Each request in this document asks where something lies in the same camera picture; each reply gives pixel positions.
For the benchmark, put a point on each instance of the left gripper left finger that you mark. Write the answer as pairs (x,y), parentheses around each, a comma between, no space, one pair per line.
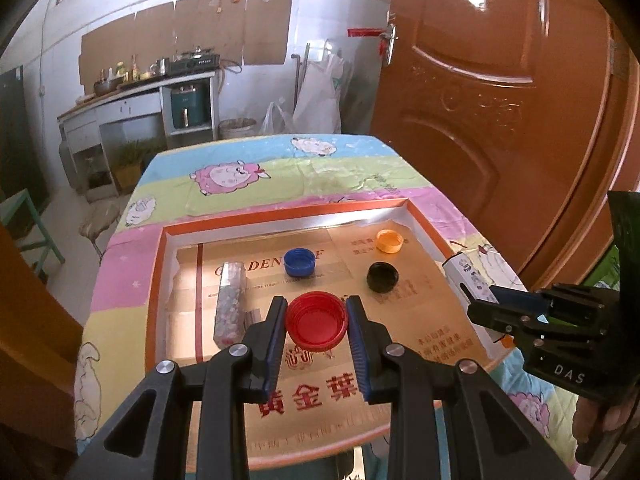
(266,343)

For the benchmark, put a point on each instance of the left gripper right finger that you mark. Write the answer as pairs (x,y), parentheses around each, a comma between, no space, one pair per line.
(367,342)

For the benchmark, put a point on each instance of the red bottle cap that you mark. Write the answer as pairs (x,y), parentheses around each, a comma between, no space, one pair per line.
(316,321)

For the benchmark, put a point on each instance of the black bottle cap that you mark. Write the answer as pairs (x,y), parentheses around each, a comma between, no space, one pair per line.
(382,277)

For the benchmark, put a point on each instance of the blue bottle cap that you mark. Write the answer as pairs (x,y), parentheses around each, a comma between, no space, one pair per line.
(299,262)

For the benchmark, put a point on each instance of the orange bottle cap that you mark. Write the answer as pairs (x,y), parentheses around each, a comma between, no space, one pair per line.
(389,241)

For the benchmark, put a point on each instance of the white hello kitty box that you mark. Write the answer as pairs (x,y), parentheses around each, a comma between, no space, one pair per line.
(466,281)

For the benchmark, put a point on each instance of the person right hand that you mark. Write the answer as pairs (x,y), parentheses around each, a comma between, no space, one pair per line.
(587,416)

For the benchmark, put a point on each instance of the orange shallow cardboard tray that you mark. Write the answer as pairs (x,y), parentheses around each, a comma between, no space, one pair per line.
(317,409)

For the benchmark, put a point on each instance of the colourful cartoon sheep tablecloth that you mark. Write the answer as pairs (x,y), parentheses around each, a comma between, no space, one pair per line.
(266,174)

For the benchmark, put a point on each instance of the white bucket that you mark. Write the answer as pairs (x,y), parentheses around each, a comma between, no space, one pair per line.
(237,128)

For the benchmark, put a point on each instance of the white plastic sack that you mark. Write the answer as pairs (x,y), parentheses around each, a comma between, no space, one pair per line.
(318,105)

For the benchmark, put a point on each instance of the teal air fryer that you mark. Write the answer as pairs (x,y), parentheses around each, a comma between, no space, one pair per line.
(188,106)

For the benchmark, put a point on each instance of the white kitchen counter cabinet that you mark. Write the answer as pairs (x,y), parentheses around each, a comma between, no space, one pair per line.
(96,132)

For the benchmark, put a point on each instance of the brown wooden door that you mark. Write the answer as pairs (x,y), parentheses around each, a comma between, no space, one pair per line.
(524,114)

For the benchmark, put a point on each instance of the green metal stool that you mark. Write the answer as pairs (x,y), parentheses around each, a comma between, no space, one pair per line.
(21,217)

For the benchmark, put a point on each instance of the black gas stove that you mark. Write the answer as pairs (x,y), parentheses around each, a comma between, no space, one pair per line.
(192,63)

